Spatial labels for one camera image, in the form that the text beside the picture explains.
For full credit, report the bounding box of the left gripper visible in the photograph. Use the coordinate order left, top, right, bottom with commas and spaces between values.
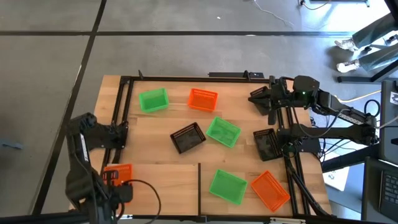
104, 170, 121, 206

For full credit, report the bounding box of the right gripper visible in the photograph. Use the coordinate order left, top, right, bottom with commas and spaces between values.
248, 76, 295, 116

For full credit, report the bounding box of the black plastic basket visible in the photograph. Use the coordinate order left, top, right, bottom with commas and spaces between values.
249, 86, 280, 116
169, 121, 207, 155
252, 128, 284, 162

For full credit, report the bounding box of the orange plastic basket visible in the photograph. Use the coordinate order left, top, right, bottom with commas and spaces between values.
102, 163, 134, 187
250, 169, 291, 213
187, 88, 219, 113

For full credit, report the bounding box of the green plastic basket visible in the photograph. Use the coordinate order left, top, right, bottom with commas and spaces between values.
138, 87, 170, 114
205, 116, 242, 149
208, 169, 249, 206

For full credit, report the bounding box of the black shelf divider bar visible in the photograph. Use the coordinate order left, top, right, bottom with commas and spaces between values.
197, 162, 202, 217

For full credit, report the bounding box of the person's white shoe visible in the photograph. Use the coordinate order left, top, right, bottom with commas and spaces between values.
336, 59, 361, 74
335, 38, 359, 52

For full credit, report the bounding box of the black desk foot bar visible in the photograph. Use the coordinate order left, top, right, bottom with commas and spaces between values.
337, 58, 398, 84

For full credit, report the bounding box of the black diagonal desk bar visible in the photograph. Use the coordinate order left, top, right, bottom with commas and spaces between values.
322, 144, 382, 174

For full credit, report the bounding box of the white paper sheet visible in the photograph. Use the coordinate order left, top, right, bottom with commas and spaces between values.
322, 166, 351, 192

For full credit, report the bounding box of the grey computer case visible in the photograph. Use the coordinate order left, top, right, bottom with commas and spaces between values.
379, 79, 398, 166

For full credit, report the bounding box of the dark laptop keyboard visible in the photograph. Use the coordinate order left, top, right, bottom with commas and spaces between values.
361, 156, 398, 223

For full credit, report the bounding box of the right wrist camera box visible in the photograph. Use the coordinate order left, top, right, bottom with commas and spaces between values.
267, 107, 278, 126

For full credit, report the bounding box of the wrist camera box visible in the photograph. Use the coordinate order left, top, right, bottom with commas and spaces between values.
267, 107, 278, 126
118, 184, 135, 203

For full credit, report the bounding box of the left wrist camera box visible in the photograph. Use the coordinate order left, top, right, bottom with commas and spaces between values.
118, 184, 135, 203

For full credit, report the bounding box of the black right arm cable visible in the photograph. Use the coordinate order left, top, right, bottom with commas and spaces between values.
290, 104, 346, 139

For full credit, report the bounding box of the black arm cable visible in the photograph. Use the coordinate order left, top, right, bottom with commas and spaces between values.
123, 179, 162, 224
290, 104, 346, 139

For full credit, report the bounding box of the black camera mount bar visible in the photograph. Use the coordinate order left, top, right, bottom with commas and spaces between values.
208, 72, 265, 79

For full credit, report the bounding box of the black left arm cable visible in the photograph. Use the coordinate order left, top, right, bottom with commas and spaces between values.
123, 179, 162, 224

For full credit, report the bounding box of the black aluminium table frame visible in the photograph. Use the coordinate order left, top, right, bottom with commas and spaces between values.
99, 70, 333, 224

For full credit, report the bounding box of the white floor cable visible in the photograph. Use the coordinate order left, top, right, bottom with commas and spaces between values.
253, 0, 295, 27

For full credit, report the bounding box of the yellow extension cable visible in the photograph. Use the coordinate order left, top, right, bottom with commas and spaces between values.
335, 90, 382, 104

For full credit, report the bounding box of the black floor cable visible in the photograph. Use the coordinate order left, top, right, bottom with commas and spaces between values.
299, 0, 332, 11

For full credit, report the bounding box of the silver frame bracket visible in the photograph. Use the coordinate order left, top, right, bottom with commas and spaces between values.
269, 217, 306, 224

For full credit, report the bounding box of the grey floor cable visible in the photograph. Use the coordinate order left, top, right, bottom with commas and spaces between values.
376, 115, 398, 130

